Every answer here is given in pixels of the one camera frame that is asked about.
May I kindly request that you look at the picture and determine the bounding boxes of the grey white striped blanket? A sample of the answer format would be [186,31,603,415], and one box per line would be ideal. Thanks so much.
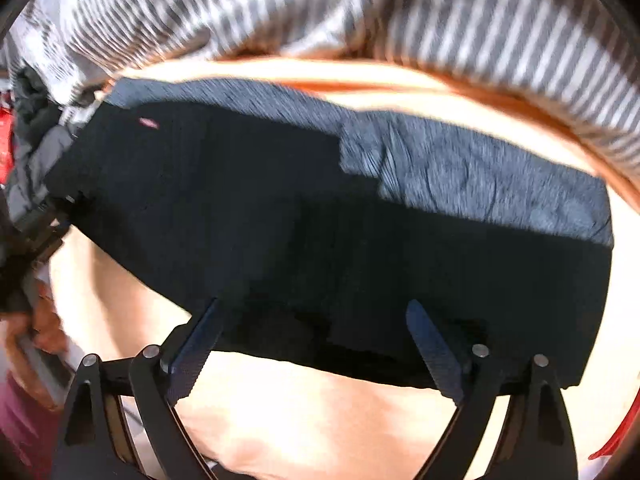
[1,0,639,177]

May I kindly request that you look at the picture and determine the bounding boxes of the peach bed sheet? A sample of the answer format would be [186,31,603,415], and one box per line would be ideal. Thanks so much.
[51,58,639,479]

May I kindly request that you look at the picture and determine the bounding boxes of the black pants with patterned waistband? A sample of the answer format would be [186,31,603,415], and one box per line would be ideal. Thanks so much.
[46,79,613,388]

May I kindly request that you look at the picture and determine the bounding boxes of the magenta sleeve forearm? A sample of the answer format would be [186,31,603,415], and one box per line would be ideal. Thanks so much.
[1,373,61,479]

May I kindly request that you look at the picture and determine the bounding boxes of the person left hand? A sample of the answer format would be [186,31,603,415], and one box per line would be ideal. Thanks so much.
[1,280,68,412]

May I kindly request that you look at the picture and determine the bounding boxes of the black garment pile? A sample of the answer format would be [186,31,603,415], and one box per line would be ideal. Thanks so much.
[13,65,61,148]

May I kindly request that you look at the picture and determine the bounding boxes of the grey button shirt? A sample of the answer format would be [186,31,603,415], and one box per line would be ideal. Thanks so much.
[4,125,75,222]

